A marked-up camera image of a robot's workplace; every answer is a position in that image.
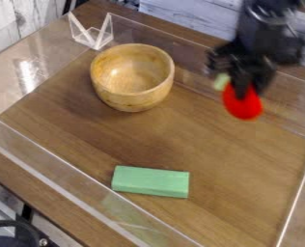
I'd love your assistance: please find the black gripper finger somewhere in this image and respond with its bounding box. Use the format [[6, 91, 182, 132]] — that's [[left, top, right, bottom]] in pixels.
[[232, 69, 252, 99], [253, 63, 277, 95]]

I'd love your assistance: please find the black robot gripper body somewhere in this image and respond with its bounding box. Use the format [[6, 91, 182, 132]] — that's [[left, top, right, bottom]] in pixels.
[[206, 41, 305, 82]]

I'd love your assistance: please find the red plush strawberry toy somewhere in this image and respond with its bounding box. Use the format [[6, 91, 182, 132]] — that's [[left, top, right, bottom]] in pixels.
[[213, 73, 264, 121]]

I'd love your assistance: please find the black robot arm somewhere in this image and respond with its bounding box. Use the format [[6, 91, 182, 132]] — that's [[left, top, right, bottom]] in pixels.
[[206, 0, 305, 99]]

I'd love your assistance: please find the light wooden bowl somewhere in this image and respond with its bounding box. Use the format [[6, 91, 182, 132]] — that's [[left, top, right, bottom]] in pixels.
[[90, 43, 174, 112]]

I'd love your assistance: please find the clear acrylic tray barrier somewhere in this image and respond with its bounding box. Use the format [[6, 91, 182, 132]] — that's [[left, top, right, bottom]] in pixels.
[[0, 14, 305, 247]]

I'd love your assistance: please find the green rectangular block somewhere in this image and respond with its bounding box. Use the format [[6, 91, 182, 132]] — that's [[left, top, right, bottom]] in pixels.
[[111, 166, 190, 198]]

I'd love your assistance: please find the clear acrylic corner bracket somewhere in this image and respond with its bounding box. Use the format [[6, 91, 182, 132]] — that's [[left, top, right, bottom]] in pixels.
[[67, 13, 114, 50]]

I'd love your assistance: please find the black clamp with cable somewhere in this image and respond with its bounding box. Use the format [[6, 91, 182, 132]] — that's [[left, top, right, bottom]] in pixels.
[[0, 209, 59, 247]]

